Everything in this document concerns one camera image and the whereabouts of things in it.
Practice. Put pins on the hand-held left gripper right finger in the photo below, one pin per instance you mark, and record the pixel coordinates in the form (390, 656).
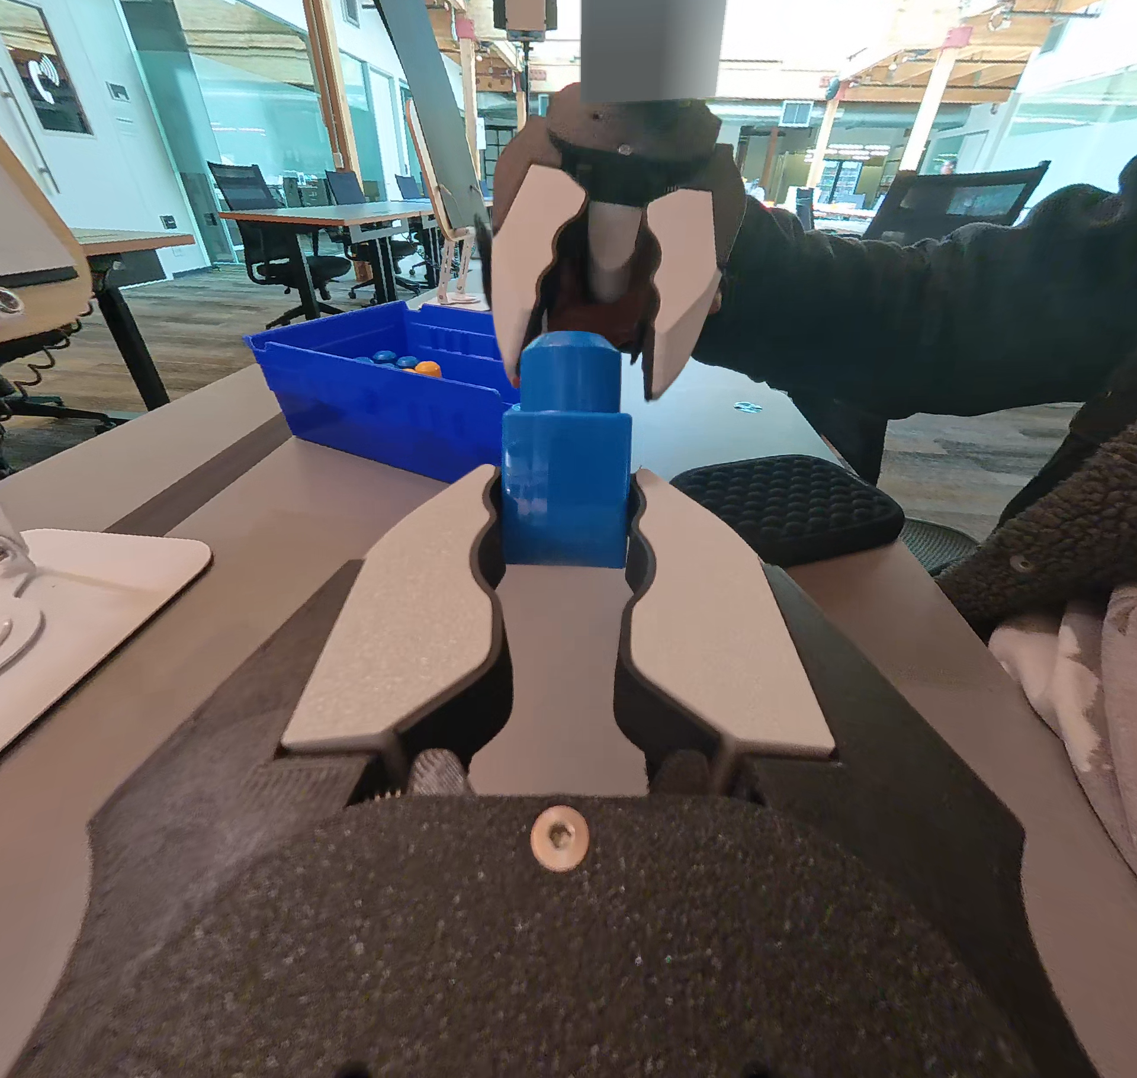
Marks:
(719, 643)

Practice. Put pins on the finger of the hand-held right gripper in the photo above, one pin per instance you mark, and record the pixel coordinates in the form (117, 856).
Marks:
(524, 243)
(688, 270)

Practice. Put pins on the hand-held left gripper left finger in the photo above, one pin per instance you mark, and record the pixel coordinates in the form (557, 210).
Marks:
(400, 643)

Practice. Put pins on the pile of blue yellow blocks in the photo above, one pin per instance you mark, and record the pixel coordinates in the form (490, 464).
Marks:
(408, 362)

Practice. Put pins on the blue two-stud block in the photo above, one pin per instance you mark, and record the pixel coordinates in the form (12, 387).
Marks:
(563, 492)

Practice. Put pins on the blue plastic bin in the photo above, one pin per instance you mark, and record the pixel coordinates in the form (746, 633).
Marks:
(372, 420)

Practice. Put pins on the person's right hand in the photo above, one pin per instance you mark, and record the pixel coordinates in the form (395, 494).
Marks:
(622, 318)

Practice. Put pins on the black chair armrest pad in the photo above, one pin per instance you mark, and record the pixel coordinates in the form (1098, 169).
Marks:
(791, 501)

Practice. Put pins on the rows of office desks and chairs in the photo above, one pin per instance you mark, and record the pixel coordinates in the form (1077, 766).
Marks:
(835, 172)

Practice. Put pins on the black studio light panel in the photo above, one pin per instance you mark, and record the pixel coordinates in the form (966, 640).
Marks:
(524, 3)

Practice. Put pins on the wooden-top office desk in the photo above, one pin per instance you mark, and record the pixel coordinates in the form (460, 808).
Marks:
(133, 241)
(329, 212)

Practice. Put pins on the grey mesh chair seat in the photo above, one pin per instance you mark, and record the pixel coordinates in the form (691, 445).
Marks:
(941, 546)

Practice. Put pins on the black mesh office chair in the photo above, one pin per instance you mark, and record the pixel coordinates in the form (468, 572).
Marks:
(959, 199)

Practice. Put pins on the white stand with wooden board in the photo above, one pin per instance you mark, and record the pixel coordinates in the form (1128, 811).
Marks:
(107, 580)

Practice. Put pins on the person's black fleece-lined jacket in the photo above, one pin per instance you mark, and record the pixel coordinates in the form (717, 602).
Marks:
(1056, 527)

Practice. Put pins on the person's grey printed sweatshirt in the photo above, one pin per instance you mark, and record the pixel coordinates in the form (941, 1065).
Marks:
(1092, 696)

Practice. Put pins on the phone icon wall sign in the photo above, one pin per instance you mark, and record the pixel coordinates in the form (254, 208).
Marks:
(48, 74)

